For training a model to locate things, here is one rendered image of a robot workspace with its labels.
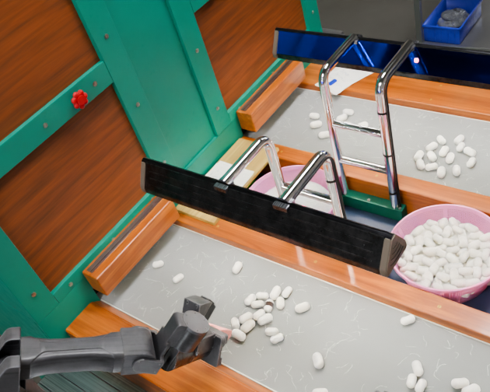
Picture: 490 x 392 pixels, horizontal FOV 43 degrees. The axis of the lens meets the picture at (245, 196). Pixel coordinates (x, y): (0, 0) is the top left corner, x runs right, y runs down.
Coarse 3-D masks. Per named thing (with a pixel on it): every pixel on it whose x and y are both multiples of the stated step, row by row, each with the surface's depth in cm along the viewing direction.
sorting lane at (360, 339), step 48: (192, 240) 171; (144, 288) 163; (192, 288) 158; (240, 288) 154; (336, 288) 147; (288, 336) 140; (336, 336) 137; (384, 336) 134; (432, 336) 131; (288, 384) 132; (336, 384) 129; (384, 384) 126; (432, 384) 124; (480, 384) 121
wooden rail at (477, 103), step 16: (304, 80) 209; (368, 80) 199; (400, 80) 195; (416, 80) 193; (352, 96) 199; (368, 96) 195; (400, 96) 189; (416, 96) 187; (432, 96) 185; (448, 96) 183; (464, 96) 181; (480, 96) 179; (448, 112) 180; (464, 112) 177; (480, 112) 174
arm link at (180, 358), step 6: (174, 348) 118; (168, 354) 119; (174, 354) 118; (180, 354) 120; (186, 354) 121; (192, 354) 122; (168, 360) 119; (174, 360) 119; (180, 360) 120; (186, 360) 121; (162, 366) 121; (168, 366) 119; (174, 366) 119; (180, 366) 121
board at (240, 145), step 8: (240, 144) 190; (248, 144) 189; (232, 152) 188; (240, 152) 187; (264, 152) 184; (224, 160) 187; (232, 160) 186; (256, 160) 183; (264, 160) 182; (248, 168) 181; (256, 168) 180; (256, 176) 179; (248, 184) 177; (184, 208) 176; (192, 216) 173; (200, 216) 171; (208, 216) 171
